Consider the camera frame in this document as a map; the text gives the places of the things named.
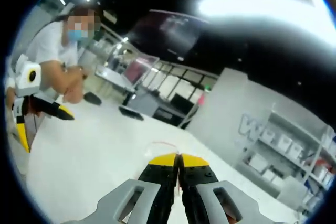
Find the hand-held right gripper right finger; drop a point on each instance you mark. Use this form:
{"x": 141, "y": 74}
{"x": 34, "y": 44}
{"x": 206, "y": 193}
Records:
{"x": 204, "y": 192}

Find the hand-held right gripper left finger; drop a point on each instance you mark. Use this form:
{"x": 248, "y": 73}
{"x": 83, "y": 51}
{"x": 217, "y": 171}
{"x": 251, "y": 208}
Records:
{"x": 152, "y": 192}

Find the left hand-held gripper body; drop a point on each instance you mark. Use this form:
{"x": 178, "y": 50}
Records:
{"x": 27, "y": 82}

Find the clear resealable bag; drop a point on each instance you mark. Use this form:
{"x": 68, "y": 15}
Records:
{"x": 162, "y": 147}

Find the black computer mouse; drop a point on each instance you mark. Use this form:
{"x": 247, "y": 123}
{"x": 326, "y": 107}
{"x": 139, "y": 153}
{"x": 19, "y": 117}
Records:
{"x": 93, "y": 98}

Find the office desk with black legs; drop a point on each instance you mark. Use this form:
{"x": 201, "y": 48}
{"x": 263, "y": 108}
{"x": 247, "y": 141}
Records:
{"x": 113, "y": 75}

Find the black smartphone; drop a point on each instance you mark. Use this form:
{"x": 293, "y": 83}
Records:
{"x": 130, "y": 113}

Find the computer monitor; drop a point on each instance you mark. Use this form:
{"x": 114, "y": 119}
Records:
{"x": 139, "y": 70}

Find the pink hanging item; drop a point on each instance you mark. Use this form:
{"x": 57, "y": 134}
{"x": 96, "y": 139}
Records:
{"x": 201, "y": 100}

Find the metal shelf with white bins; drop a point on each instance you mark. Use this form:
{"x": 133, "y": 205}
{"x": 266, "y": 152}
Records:
{"x": 286, "y": 145}

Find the green exit sign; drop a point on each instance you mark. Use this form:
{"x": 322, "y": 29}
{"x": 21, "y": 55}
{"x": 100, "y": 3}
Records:
{"x": 207, "y": 88}

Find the grey metal shelf unit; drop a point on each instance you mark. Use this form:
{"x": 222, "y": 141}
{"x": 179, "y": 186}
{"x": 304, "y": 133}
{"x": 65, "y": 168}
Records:
{"x": 316, "y": 155}

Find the dark hanging ceiling screen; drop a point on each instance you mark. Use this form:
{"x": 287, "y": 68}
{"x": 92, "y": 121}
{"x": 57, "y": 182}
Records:
{"x": 168, "y": 35}

